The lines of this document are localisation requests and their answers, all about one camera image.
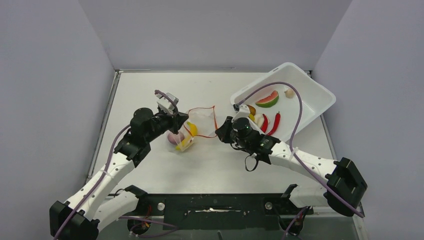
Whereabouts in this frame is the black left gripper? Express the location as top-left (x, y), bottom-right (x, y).
top-left (145, 107), bottom-right (189, 143)

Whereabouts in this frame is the purple onion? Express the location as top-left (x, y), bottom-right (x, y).
top-left (167, 132), bottom-right (185, 146)

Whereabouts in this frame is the yellow banana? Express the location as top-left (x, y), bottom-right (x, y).
top-left (175, 121), bottom-right (198, 152)

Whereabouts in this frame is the clear zip top bag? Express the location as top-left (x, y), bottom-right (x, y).
top-left (166, 105), bottom-right (218, 152)

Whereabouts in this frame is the watermelon slice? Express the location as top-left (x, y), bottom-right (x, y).
top-left (255, 90), bottom-right (280, 108)

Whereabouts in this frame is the red chili pepper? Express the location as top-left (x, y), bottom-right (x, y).
top-left (267, 112), bottom-right (281, 136)
top-left (260, 114), bottom-right (269, 134)

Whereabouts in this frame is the beige ginger piece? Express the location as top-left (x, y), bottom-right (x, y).
top-left (284, 88), bottom-right (297, 99)

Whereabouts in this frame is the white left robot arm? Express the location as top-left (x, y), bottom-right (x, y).
top-left (49, 106), bottom-right (218, 240)

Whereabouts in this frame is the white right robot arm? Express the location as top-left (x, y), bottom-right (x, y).
top-left (215, 116), bottom-right (368, 218)

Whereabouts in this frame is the white garlic bulb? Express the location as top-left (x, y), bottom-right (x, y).
top-left (254, 114), bottom-right (265, 129)

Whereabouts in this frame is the white plastic tub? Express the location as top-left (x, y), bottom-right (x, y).
top-left (230, 62), bottom-right (336, 142)

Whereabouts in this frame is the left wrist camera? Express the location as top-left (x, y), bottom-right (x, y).
top-left (154, 90), bottom-right (179, 116)

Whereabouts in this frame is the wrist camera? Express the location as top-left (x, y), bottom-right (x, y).
top-left (231, 104), bottom-right (251, 123)
top-left (154, 90), bottom-right (179, 116)

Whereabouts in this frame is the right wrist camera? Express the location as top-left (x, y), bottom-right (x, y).
top-left (231, 104), bottom-right (251, 123)

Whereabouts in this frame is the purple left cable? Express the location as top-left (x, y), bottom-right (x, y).
top-left (52, 89), bottom-right (180, 240)

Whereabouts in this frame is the purple cable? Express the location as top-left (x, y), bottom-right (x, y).
top-left (52, 89), bottom-right (180, 240)
top-left (233, 81), bottom-right (365, 240)

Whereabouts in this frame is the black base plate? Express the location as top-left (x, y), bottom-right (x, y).
top-left (129, 193), bottom-right (300, 231)

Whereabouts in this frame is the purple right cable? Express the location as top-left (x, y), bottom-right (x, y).
top-left (233, 81), bottom-right (365, 240)

